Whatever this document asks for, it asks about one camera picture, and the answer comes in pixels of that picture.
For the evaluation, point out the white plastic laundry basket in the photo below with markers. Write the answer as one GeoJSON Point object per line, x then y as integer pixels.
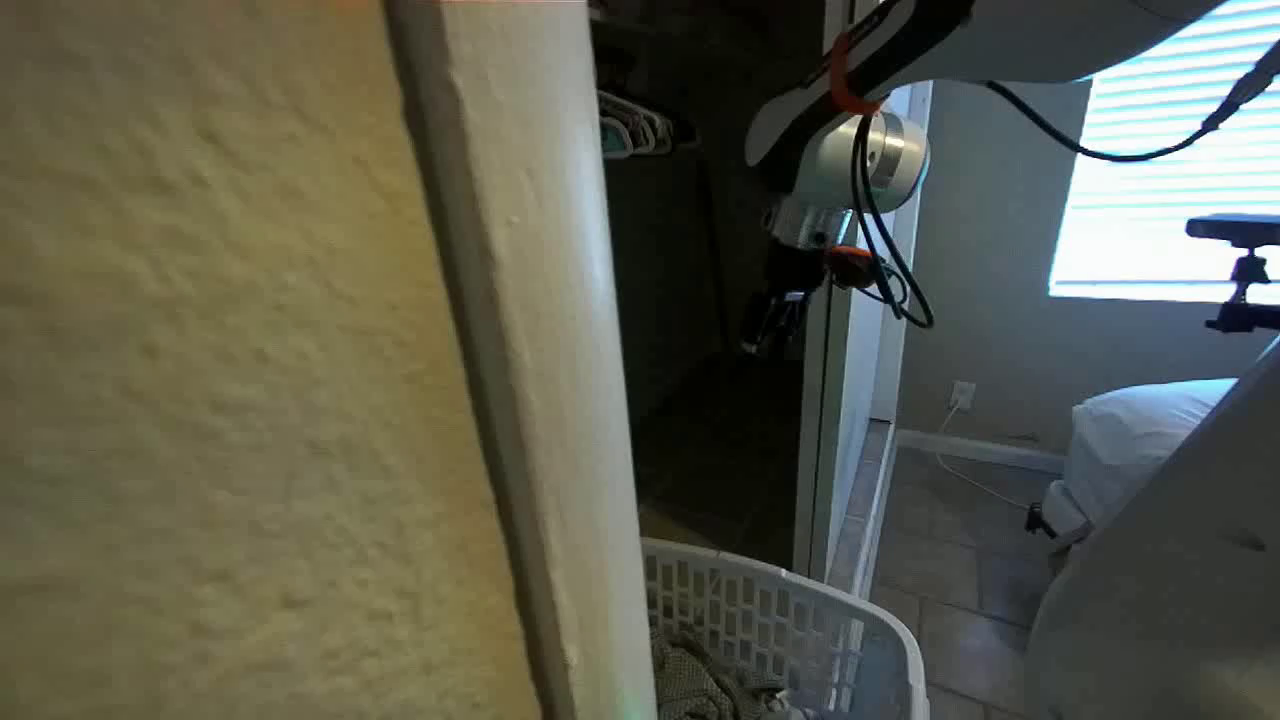
{"type": "Point", "coordinates": [784, 614]}

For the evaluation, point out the black tripod head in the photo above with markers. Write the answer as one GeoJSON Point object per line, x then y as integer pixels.
{"type": "Point", "coordinates": [1251, 286]}

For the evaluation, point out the white wall outlet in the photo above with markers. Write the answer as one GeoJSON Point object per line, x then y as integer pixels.
{"type": "Point", "coordinates": [962, 396]}

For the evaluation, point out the white baseboard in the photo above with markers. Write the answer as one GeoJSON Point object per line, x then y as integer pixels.
{"type": "Point", "coordinates": [981, 451]}

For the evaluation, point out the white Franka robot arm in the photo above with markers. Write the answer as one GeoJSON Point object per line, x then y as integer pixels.
{"type": "Point", "coordinates": [933, 32]}

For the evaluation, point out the white window blinds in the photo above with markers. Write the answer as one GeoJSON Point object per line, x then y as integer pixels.
{"type": "Point", "coordinates": [1173, 147]}

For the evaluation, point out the grey clothes pile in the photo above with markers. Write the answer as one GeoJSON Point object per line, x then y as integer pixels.
{"type": "Point", "coordinates": [702, 683]}

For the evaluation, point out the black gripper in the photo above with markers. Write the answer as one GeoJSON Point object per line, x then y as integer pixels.
{"type": "Point", "coordinates": [799, 269]}

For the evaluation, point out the white closet door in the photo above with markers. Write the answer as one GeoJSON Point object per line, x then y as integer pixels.
{"type": "Point", "coordinates": [855, 400]}

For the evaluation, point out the black bar camera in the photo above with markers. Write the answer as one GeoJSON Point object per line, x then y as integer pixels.
{"type": "Point", "coordinates": [1233, 228]}

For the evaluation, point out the white cushioned bed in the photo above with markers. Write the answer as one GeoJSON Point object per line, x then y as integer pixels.
{"type": "Point", "coordinates": [1142, 443]}

